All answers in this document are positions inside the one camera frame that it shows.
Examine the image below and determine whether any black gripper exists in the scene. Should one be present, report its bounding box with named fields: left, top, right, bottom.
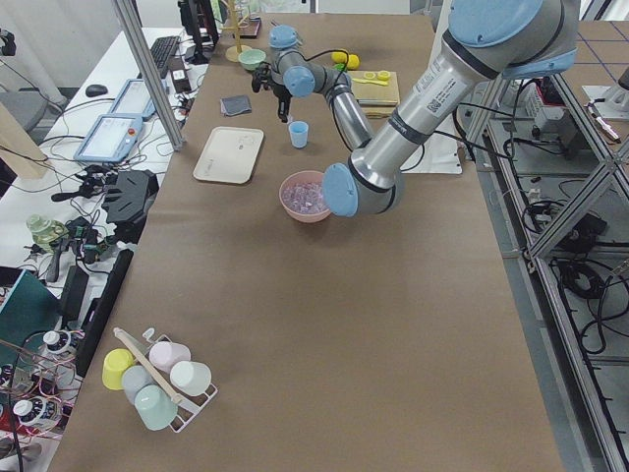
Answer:
left=251, top=63, right=292, bottom=123

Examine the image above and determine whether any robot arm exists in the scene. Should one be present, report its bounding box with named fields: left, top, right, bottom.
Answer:
left=252, top=0, right=580, bottom=217

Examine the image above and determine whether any light blue plastic cup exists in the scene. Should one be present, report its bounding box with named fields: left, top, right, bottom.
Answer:
left=288, top=121, right=309, bottom=148

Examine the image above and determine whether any wooden cup tree stand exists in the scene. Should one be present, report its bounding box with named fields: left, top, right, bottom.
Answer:
left=219, top=0, right=251, bottom=63

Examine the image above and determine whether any pile of clear ice cubes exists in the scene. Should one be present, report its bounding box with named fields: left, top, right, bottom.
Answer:
left=281, top=182, right=327, bottom=214

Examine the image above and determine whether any pink cup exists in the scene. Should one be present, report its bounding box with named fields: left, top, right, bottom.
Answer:
left=148, top=341, right=192, bottom=374

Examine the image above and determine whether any white cup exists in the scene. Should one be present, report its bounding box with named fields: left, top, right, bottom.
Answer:
left=169, top=361, right=212, bottom=396

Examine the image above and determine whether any yellow cup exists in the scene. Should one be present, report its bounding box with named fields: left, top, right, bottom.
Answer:
left=101, top=348, right=135, bottom=390

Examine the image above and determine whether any grey cup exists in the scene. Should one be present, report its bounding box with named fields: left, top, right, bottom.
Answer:
left=121, top=365, right=153, bottom=404

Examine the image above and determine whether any white cup rack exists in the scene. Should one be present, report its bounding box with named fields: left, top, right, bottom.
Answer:
left=113, top=327, right=218, bottom=434

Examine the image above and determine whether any mint green cup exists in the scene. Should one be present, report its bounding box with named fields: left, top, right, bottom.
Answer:
left=134, top=384, right=178, bottom=431

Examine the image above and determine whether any grey folded cloth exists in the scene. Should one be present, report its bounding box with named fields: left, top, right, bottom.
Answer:
left=220, top=94, right=252, bottom=117

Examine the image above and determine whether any mint green bowl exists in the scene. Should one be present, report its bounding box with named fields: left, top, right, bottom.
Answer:
left=238, top=48, right=266, bottom=72

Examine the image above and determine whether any cream rabbit tray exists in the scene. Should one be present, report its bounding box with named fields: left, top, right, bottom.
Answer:
left=193, top=126, right=264, bottom=185

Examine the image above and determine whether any yellow lemon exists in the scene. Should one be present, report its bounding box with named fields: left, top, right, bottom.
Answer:
left=330, top=49, right=350, bottom=64
left=346, top=54, right=360, bottom=70

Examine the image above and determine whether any yellow plastic knife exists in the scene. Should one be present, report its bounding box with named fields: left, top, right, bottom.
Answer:
left=352, top=78, right=389, bottom=87

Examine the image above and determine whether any pink bowl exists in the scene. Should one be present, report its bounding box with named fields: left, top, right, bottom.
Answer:
left=279, top=170, right=331, bottom=223

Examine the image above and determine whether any wooden cutting board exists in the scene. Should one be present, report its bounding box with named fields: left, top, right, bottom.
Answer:
left=348, top=71, right=400, bottom=106

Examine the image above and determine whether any black keyboard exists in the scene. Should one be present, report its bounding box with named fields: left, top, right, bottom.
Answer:
left=149, top=35, right=180, bottom=79

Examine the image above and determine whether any teach pendant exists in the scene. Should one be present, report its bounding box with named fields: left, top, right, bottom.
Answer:
left=74, top=113, right=143, bottom=163
left=109, top=79, right=156, bottom=121

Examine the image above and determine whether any black computer mouse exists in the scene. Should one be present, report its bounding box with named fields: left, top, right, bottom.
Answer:
left=85, top=84, right=108, bottom=97

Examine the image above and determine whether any aluminium frame post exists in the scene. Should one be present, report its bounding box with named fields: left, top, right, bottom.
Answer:
left=112, top=0, right=184, bottom=150

